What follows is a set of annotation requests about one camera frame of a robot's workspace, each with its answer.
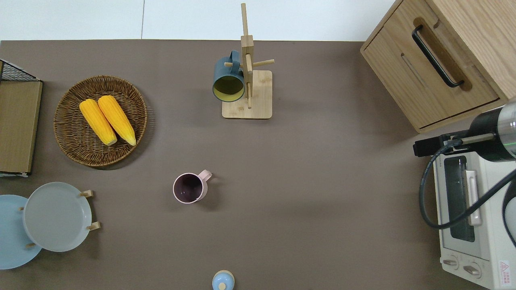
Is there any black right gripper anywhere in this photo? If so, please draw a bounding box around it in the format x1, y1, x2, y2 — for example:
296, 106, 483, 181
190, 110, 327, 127
414, 107, 502, 162

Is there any pink mug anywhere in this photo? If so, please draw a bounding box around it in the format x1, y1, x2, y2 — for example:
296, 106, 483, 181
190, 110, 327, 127
173, 169, 212, 204

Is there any wooden cabinet box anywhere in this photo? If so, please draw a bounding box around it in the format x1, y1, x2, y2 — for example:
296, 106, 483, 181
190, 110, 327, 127
360, 0, 516, 134

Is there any white toaster oven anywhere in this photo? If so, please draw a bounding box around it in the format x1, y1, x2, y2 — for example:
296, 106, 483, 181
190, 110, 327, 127
431, 150, 516, 290

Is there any brown table mat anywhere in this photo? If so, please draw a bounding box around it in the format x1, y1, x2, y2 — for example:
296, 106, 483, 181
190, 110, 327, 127
0, 39, 490, 290

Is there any wooden mug rack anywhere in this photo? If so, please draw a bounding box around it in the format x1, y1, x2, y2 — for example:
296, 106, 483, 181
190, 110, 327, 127
222, 3, 276, 120

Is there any dark blue mug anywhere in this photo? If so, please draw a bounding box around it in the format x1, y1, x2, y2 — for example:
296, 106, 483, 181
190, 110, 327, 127
212, 50, 246, 102

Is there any yellow corn cob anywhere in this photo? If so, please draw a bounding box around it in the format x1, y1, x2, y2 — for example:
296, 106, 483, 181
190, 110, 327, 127
79, 99, 118, 146
98, 95, 137, 146

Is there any wooden plate rack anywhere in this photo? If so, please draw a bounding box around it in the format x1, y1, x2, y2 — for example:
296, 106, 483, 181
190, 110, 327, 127
18, 190, 100, 249

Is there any round wicker basket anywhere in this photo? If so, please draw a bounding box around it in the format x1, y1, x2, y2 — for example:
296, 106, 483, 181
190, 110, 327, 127
53, 75, 148, 167

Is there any grey plate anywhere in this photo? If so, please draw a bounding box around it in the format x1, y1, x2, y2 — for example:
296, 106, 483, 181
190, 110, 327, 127
23, 182, 92, 253

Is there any wooden basket lid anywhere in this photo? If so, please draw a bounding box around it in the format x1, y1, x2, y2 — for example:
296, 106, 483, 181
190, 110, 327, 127
0, 81, 43, 174

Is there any light blue plate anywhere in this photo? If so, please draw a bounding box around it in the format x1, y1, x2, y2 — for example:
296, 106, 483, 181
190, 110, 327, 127
0, 195, 43, 270

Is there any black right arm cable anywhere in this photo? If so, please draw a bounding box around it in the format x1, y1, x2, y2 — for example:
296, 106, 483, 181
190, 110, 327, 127
418, 138, 516, 247

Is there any black cabinet handle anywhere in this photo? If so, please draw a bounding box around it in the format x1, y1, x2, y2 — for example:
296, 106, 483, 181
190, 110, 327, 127
412, 25, 465, 88

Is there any black wire storage basket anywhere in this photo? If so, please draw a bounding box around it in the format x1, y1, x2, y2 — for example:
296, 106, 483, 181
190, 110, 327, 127
0, 58, 43, 178

